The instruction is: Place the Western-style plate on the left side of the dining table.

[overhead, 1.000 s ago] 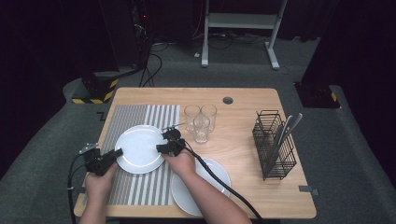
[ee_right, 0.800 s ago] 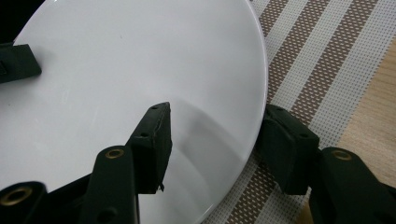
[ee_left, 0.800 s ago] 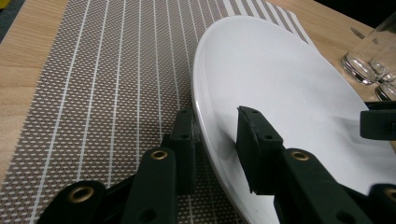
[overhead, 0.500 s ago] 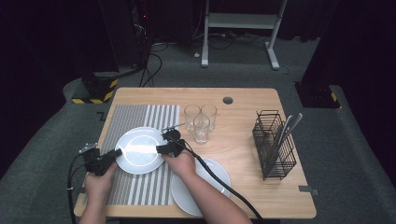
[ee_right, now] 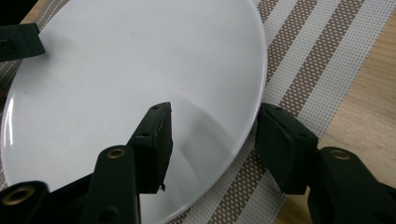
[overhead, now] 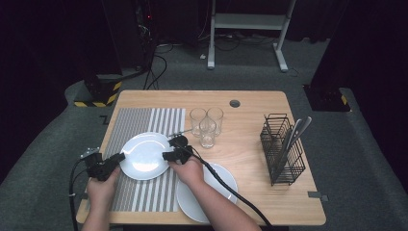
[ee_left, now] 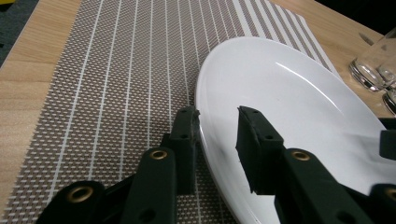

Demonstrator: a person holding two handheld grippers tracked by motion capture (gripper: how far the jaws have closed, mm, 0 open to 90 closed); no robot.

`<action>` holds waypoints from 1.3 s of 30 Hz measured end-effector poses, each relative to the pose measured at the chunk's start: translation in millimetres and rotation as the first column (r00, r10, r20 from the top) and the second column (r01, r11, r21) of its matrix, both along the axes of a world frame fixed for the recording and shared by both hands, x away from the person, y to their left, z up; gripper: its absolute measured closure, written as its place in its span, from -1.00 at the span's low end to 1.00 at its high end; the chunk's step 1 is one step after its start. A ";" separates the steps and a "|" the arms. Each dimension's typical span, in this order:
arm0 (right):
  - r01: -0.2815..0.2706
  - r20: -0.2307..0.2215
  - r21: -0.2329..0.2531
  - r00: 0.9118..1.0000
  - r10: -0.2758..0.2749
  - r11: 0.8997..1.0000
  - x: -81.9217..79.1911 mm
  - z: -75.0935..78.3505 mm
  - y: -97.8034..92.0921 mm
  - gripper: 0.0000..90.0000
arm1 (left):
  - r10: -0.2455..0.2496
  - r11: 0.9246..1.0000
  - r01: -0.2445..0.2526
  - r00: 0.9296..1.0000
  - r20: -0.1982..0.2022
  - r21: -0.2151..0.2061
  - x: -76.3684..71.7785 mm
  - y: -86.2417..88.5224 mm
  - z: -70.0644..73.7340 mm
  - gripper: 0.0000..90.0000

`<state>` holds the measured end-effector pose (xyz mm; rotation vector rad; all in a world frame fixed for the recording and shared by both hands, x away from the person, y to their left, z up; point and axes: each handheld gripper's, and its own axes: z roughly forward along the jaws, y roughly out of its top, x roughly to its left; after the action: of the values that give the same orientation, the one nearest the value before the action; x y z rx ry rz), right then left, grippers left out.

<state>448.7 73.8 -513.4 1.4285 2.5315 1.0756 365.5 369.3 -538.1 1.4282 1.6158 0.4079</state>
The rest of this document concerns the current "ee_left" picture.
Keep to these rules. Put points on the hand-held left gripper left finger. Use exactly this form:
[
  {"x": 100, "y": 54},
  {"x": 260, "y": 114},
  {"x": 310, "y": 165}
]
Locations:
[{"x": 185, "y": 149}]

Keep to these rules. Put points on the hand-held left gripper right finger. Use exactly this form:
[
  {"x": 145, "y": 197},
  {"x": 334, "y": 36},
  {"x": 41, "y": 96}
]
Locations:
[{"x": 260, "y": 155}]

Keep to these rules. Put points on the white plate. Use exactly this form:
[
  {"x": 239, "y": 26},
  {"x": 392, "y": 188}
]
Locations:
[{"x": 295, "y": 93}]

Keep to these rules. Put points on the grey white striped placemat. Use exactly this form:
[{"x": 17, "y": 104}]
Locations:
[{"x": 109, "y": 93}]

